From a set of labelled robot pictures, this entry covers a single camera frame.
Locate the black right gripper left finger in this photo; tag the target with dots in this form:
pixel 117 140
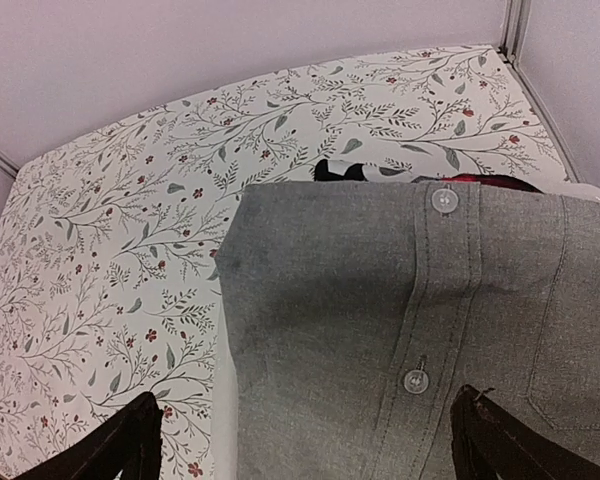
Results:
pixel 126 446

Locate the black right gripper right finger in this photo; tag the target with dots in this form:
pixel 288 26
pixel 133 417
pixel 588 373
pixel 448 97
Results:
pixel 489 443

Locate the grey long sleeve shirt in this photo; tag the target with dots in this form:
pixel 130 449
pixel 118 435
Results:
pixel 354 312

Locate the floral patterned table cloth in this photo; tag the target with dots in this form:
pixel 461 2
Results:
pixel 108 285

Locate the red black plaid shirt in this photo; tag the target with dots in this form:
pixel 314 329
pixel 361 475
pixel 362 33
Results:
pixel 499 181

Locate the black white checkered shirt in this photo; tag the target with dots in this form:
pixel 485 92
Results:
pixel 336 170

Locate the aluminium frame post right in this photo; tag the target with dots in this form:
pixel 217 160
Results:
pixel 510 48

